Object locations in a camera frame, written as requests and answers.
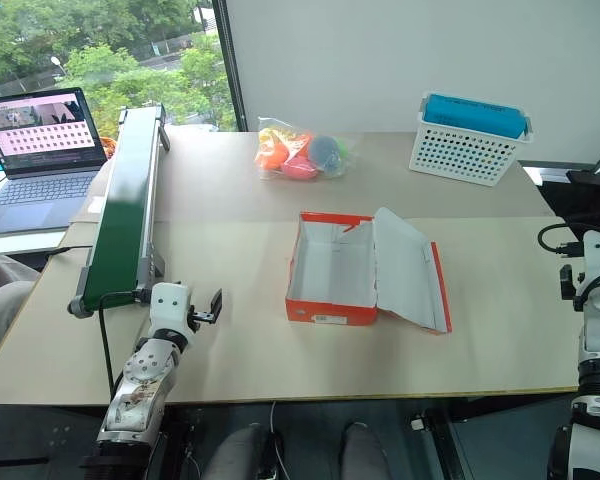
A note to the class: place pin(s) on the grey laptop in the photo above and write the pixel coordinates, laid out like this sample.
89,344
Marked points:
40,170

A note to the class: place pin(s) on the green conveyor belt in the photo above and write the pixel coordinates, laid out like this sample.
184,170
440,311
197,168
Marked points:
122,210

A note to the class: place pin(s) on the dark rounded shape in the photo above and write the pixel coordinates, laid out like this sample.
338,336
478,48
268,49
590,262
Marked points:
362,450
240,450

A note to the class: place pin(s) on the black window frame post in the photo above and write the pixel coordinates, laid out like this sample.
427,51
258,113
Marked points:
230,65

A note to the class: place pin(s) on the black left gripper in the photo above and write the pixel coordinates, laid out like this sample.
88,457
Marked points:
204,317

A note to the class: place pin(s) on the orange toy ball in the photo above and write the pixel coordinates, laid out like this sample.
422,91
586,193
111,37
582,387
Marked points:
270,156

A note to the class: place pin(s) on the person's grey trouser leg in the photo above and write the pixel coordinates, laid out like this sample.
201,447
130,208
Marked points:
0,305

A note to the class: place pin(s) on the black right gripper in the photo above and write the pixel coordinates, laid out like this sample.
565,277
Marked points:
580,300

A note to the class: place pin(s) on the blue foam roll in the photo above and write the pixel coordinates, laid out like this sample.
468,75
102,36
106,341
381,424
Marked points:
472,117

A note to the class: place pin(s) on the white perforated plastic basket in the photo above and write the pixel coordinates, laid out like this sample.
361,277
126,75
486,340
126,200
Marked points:
462,155

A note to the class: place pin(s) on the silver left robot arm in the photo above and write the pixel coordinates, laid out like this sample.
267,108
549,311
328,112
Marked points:
140,380

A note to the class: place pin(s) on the orange shoe box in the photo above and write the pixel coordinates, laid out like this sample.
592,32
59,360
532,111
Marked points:
330,260

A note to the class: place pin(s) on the clear plastic toy bag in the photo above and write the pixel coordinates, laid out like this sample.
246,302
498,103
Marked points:
300,150

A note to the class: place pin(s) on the blue toy ball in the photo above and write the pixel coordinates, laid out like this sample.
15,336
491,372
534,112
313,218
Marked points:
324,152

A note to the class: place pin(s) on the green toy ball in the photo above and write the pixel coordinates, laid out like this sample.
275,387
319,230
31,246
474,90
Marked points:
341,147

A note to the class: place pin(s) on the pink toy ball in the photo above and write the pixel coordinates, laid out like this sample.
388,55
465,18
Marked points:
299,168

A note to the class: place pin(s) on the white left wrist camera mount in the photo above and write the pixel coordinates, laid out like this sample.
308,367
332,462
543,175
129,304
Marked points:
169,305

